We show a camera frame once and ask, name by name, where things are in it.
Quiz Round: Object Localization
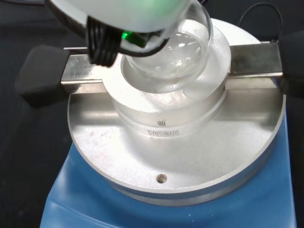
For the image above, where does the heater with blue base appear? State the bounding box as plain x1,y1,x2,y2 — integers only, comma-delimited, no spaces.
15,18,304,228

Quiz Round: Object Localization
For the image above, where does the thin black cable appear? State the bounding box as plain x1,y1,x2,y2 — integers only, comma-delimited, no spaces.
238,2,284,41

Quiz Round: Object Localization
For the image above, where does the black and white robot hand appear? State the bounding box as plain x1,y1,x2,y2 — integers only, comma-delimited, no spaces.
44,0,198,67

